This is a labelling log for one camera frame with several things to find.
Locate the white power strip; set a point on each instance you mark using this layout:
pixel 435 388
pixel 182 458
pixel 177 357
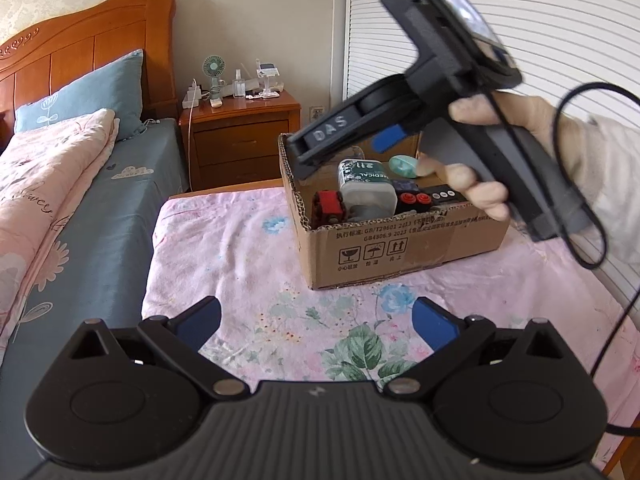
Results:
pixel 192 96

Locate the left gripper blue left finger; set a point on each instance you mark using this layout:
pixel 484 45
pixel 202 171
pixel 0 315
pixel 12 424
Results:
pixel 196 325

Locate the black toy car red wheels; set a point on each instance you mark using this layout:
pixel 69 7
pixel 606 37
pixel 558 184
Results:
pixel 410 197

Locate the medical cotton swab container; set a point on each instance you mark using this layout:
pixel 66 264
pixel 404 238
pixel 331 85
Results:
pixel 366 189

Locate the white louvered closet door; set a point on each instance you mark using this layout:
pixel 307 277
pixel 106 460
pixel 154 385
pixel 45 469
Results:
pixel 556 44

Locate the wooden nightstand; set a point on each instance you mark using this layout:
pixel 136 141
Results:
pixel 238 141

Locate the blue bed sheet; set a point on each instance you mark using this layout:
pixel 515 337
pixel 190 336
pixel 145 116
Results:
pixel 97 268

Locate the wooden bed headboard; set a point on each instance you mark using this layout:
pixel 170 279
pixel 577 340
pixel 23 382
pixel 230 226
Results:
pixel 46 56

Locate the person's right hand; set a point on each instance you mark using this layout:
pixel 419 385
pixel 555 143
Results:
pixel 529 112

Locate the red toy train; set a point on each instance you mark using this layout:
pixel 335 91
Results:
pixel 327 209

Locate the phone stand with device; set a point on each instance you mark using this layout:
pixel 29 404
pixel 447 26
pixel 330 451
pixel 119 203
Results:
pixel 267 74

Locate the pink floral quilt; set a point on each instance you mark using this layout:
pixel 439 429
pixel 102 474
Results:
pixel 45 173

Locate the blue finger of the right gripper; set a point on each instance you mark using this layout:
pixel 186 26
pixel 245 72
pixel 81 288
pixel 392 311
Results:
pixel 388 138

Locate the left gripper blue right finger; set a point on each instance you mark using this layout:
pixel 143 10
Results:
pixel 435 325

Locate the blue pillow near nightstand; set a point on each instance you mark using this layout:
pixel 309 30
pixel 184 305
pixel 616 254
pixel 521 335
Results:
pixel 116 86

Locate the clear spray bottle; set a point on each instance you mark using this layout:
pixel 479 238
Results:
pixel 239 85

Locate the mint green oval case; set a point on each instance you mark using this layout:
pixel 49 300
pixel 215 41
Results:
pixel 404 166

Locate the wall power outlet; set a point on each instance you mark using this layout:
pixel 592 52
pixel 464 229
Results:
pixel 316 112

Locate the brown cardboard box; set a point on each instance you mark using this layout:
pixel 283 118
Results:
pixel 360 252

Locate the black digital timer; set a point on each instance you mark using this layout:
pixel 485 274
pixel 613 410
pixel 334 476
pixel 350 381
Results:
pixel 442 194

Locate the small green desk fan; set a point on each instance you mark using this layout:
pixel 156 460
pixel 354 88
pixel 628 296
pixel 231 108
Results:
pixel 213 67

